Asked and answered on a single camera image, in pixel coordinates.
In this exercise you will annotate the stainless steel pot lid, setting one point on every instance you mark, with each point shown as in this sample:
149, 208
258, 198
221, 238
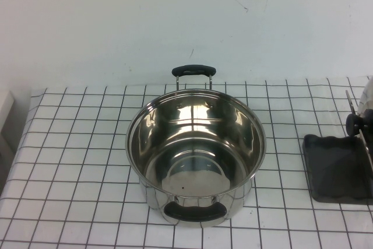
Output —
367, 100

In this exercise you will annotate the beige box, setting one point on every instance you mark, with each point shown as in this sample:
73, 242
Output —
6, 106

